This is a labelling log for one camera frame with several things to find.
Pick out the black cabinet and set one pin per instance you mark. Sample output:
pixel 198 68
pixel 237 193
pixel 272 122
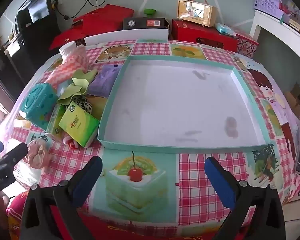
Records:
pixel 22 62

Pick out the purple packet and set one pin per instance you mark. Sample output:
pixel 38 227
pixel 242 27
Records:
pixel 102 82

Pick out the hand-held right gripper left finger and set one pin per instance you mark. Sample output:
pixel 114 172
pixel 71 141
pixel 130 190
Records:
pixel 87 182

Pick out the teal tin box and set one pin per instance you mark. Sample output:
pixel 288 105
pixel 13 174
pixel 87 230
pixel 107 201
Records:
pixel 37 105

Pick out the red pink pipe-cleaner toy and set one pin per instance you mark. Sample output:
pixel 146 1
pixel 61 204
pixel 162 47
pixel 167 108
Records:
pixel 71 143

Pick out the small green object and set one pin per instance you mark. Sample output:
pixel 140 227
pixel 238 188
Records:
pixel 150 11

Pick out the black flat box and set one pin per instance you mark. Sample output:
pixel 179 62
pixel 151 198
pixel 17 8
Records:
pixel 145 23

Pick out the light green cloth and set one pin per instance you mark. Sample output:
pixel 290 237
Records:
pixel 77 85

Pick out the blue face mask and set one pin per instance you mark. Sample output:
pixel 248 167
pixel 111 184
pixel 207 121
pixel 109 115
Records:
pixel 62 87

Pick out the red gift box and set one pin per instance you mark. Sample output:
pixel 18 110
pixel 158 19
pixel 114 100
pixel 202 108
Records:
pixel 190 33

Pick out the green tissue packet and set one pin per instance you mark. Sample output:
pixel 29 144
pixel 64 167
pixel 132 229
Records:
pixel 53 122
pixel 77 125

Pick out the red fabric bag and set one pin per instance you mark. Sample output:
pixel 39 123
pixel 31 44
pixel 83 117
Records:
pixel 97 22

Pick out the stack of books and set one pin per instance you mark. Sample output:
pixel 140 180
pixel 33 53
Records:
pixel 295 17

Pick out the brown cardboard box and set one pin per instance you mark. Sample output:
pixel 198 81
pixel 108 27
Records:
pixel 293 102

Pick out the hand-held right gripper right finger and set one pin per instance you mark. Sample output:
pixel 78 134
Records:
pixel 221 183

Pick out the pink white striped fuzzy sock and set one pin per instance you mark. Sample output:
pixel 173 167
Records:
pixel 70 67

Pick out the white desk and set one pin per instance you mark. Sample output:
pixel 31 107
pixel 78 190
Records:
pixel 280 28

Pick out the dark brown patterned box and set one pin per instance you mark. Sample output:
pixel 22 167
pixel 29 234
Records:
pixel 80 42

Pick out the black monitor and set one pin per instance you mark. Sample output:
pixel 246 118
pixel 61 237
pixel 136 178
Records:
pixel 37 10

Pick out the wet wipes packet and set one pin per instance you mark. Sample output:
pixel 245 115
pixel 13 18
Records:
pixel 225 28

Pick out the checkered printed tablecloth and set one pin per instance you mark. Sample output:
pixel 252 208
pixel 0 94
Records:
pixel 202 170

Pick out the white pill bottle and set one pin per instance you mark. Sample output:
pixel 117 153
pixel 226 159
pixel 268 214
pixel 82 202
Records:
pixel 67 48

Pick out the red patterned box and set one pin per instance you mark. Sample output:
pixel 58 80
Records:
pixel 246 45

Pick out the leopard print scrunchie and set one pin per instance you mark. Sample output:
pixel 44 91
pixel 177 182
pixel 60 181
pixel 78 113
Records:
pixel 86 106

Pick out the teal-rimmed white tray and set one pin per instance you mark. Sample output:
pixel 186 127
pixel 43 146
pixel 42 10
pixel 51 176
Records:
pixel 177 105

